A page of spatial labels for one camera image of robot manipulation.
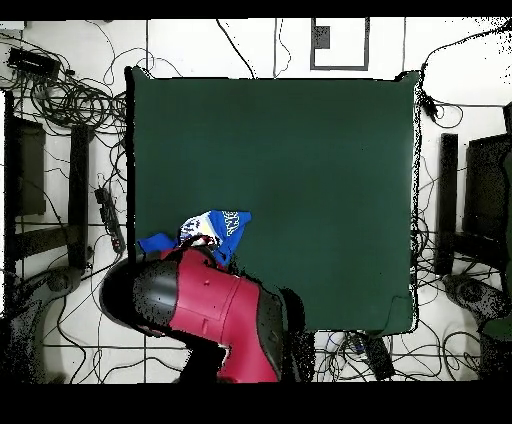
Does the blue printed T-shirt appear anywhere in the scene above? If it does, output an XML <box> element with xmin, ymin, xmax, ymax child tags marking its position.
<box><xmin>136</xmin><ymin>209</ymin><xmax>253</xmax><ymax>267</ymax></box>

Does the dark green table cloth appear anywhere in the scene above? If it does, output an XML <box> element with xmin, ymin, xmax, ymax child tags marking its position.
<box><xmin>121</xmin><ymin>65</ymin><xmax>421</xmax><ymax>338</ymax></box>

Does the black power strip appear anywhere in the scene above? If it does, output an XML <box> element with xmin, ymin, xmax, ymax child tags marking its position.
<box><xmin>94</xmin><ymin>186</ymin><xmax>127</xmax><ymax>254</ymax></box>

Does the small dark grey square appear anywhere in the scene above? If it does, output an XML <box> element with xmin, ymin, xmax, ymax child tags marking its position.
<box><xmin>312</xmin><ymin>25</ymin><xmax>332</xmax><ymax>50</ymax></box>

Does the black rectangular floor device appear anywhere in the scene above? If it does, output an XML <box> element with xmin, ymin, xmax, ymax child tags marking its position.
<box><xmin>359</xmin><ymin>333</ymin><xmax>397</xmax><ymax>381</ymax></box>

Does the black plug adapter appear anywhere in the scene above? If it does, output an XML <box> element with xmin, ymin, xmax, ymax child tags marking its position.
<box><xmin>419</xmin><ymin>90</ymin><xmax>441</xmax><ymax>123</ymax></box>

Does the dark grey floor stand base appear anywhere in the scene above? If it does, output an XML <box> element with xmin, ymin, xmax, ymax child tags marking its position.
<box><xmin>0</xmin><ymin>265</ymin><xmax>85</xmax><ymax>384</ymax></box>
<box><xmin>441</xmin><ymin>273</ymin><xmax>512</xmax><ymax>381</ymax></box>

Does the black electronics box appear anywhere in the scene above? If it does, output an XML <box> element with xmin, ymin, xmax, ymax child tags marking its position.
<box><xmin>6</xmin><ymin>46</ymin><xmax>62</xmax><ymax>80</ymax></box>

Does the dark green round object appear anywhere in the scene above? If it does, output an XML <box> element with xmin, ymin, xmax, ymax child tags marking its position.
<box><xmin>481</xmin><ymin>317</ymin><xmax>512</xmax><ymax>341</ymax></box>

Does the black floor cable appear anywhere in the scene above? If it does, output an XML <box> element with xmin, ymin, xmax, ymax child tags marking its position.
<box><xmin>215</xmin><ymin>17</ymin><xmax>257</xmax><ymax>79</ymax></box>

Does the grey square floor frame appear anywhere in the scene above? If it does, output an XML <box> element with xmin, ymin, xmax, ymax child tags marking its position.
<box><xmin>310</xmin><ymin>17</ymin><xmax>370</xmax><ymax>72</ymax></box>

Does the black metal frame stand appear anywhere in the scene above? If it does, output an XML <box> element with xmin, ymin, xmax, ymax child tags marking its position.
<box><xmin>3</xmin><ymin>90</ymin><xmax>94</xmax><ymax>277</ymax></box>
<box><xmin>434</xmin><ymin>101</ymin><xmax>512</xmax><ymax>277</ymax></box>

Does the tangled black cable bundle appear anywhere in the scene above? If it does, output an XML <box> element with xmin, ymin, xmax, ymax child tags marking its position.
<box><xmin>0</xmin><ymin>29</ymin><xmax>129</xmax><ymax>137</ymax></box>

